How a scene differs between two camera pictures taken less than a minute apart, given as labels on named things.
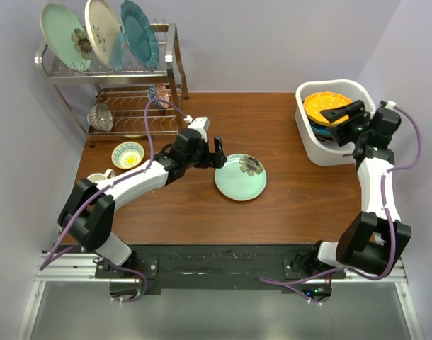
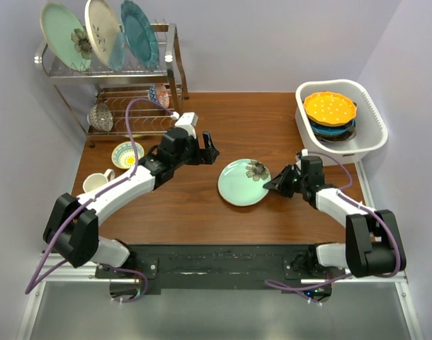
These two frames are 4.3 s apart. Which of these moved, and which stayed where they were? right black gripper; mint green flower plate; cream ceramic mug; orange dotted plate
Moved: right black gripper
Stayed: orange dotted plate; mint green flower plate; cream ceramic mug
